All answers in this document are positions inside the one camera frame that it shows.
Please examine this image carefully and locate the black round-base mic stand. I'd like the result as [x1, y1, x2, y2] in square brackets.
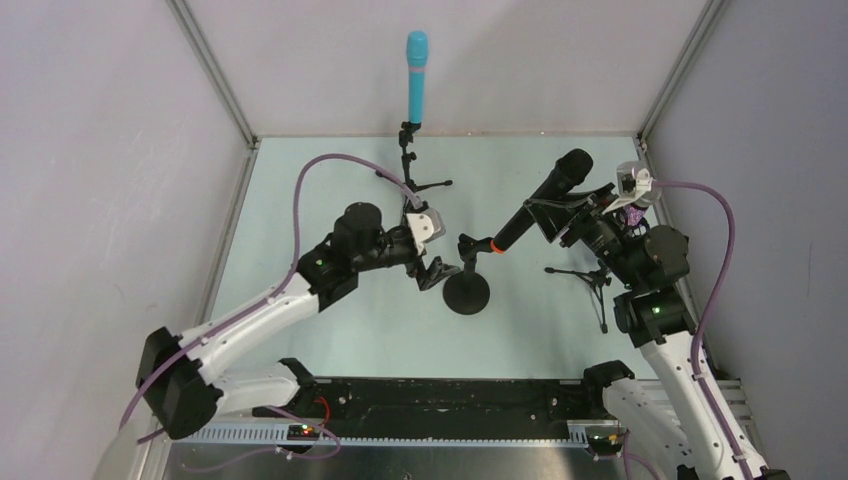
[442, 234, 493, 316]

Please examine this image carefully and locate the teal blue microphone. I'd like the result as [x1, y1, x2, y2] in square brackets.
[406, 30, 429, 125]

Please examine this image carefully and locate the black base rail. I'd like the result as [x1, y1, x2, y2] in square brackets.
[281, 377, 611, 440]

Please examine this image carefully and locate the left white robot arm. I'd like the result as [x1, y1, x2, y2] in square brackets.
[136, 202, 446, 440]

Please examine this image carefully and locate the black microphone orange cap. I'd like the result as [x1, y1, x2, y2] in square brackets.
[490, 148, 594, 253]

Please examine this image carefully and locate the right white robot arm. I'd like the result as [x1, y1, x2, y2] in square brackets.
[418, 186, 786, 479]

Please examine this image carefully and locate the black small tripod stand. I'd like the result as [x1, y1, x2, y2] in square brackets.
[398, 121, 454, 193]

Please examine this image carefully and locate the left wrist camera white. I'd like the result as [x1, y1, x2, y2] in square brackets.
[405, 207, 446, 256]

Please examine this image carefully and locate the black shock-mount tripod stand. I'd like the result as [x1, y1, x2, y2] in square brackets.
[544, 263, 612, 334]

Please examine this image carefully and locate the purple glitter microphone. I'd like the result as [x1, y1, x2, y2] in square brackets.
[624, 205, 650, 229]

